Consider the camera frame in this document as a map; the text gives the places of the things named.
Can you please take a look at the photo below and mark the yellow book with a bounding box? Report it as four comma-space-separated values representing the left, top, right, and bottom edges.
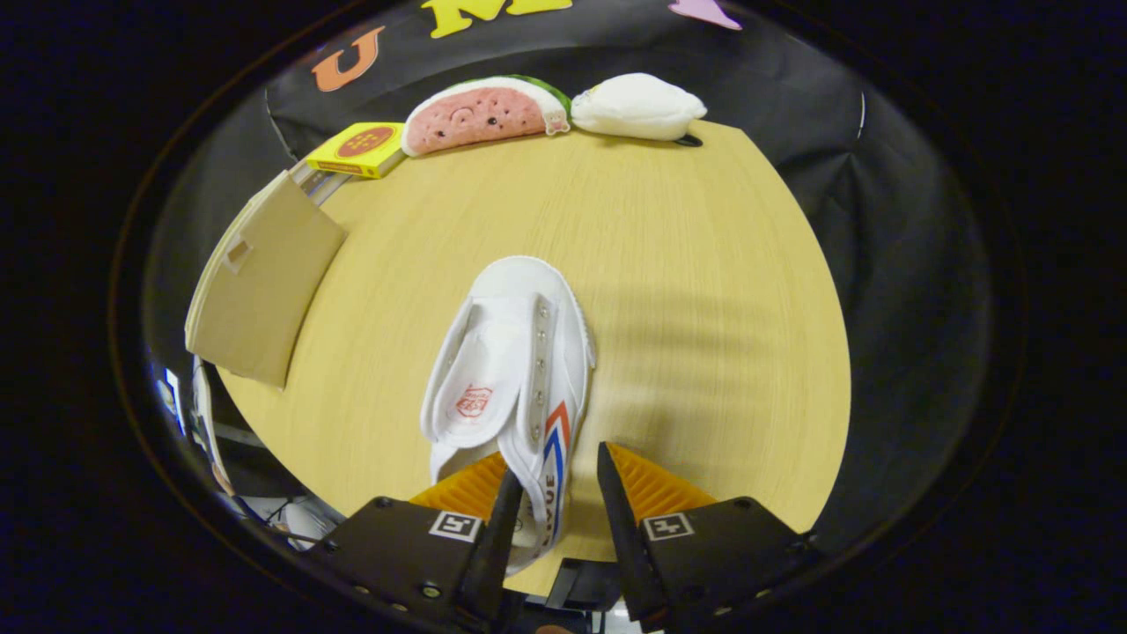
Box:
306, 122, 406, 180

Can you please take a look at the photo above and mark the watermelon slice plush toy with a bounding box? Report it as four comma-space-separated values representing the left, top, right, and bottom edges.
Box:
401, 75, 573, 158

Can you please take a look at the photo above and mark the cream fabric storage box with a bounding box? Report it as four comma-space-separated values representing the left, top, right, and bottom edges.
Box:
185, 170, 349, 388

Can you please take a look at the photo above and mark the white plush toy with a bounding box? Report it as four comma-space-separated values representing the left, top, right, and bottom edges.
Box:
571, 72, 708, 146

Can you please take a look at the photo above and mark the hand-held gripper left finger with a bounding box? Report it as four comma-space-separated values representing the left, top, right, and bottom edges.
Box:
304, 452, 526, 630

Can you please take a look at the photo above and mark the blue-spined book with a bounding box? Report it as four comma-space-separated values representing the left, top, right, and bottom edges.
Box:
289, 161, 353, 208

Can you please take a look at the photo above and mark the black backdrop cloth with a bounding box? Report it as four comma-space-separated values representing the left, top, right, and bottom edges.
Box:
141, 0, 996, 556

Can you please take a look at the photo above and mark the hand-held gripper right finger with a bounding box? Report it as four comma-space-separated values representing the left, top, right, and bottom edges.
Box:
596, 440, 826, 630

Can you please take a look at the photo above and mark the white canvas shoe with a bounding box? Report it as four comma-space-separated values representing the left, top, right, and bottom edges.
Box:
420, 255, 597, 578

